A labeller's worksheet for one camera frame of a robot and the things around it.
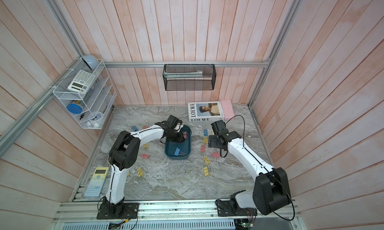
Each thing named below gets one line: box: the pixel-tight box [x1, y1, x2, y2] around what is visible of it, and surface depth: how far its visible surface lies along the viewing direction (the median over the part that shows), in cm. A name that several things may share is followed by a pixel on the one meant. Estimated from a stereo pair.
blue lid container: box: [66, 103, 83, 114], surface depth 78 cm
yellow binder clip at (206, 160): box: [203, 155, 211, 165], surface depth 92 cm
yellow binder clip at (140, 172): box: [137, 167, 144, 177], surface depth 86 cm
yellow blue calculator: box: [83, 167, 110, 198], surface depth 83 cm
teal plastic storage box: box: [164, 125, 192, 160], surface depth 97 cm
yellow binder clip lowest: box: [203, 166, 209, 177], surface depth 87 cm
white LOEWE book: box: [187, 101, 225, 122], surface depth 113 cm
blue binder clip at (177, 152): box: [174, 147, 187, 157], surface depth 95 cm
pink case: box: [221, 99, 235, 120], surface depth 116 cm
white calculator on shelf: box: [67, 70, 96, 95], surface depth 77 cm
